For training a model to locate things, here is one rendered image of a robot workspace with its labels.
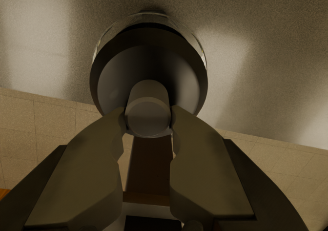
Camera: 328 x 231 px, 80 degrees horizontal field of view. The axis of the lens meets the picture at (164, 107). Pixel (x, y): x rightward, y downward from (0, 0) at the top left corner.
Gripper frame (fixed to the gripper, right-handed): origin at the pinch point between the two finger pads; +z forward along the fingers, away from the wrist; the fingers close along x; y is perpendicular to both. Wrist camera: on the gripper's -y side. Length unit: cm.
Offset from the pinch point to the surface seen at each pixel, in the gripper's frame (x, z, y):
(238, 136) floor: 69, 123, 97
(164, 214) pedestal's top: 2, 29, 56
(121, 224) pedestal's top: -13, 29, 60
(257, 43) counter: 21.2, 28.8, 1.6
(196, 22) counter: 8.5, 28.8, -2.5
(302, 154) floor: 133, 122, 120
